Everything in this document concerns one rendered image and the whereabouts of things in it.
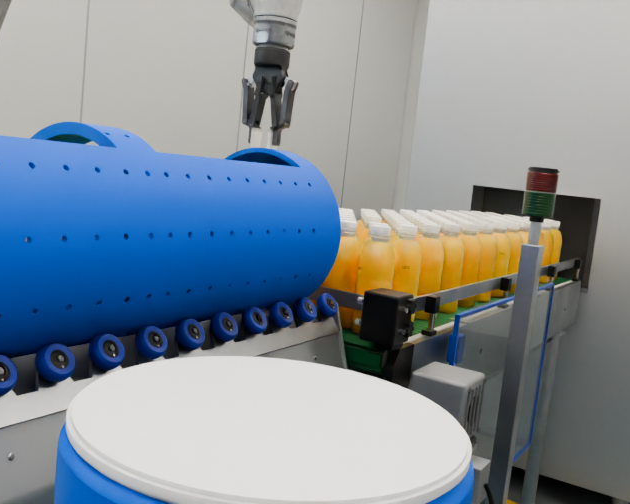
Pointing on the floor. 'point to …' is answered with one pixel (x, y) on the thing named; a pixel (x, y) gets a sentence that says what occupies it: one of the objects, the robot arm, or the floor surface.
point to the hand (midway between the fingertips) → (263, 146)
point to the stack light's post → (514, 371)
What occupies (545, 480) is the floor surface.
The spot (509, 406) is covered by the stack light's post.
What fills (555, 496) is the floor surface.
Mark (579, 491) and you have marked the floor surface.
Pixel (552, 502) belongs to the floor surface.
